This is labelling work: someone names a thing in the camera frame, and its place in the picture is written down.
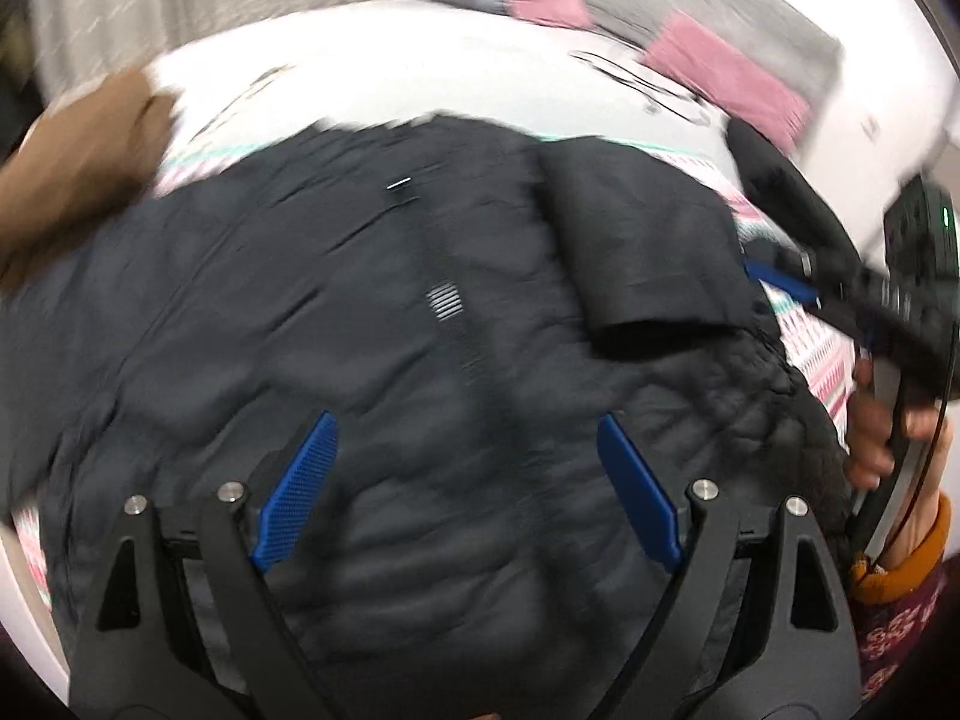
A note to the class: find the person's right forearm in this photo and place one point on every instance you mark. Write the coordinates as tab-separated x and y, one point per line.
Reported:
911	592

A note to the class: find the patterned red green blanket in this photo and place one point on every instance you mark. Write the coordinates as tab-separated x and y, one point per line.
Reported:
817	345

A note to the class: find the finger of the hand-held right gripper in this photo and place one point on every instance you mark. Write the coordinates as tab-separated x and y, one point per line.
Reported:
784	281

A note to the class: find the black padded jacket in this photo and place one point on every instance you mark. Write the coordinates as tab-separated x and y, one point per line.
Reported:
450	390

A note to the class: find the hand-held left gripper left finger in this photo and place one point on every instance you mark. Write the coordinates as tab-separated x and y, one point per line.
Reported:
300	487

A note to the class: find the brown jacket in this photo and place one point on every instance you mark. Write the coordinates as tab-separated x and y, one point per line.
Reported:
82	165

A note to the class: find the small pink pillow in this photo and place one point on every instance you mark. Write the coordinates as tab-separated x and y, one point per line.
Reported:
727	79

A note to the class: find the person's right hand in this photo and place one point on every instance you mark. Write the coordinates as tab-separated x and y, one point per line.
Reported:
870	435

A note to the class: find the grey bed sheet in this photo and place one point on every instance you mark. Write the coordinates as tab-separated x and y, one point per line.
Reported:
450	67

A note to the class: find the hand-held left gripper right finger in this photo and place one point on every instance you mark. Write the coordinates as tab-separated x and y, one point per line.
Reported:
637	487

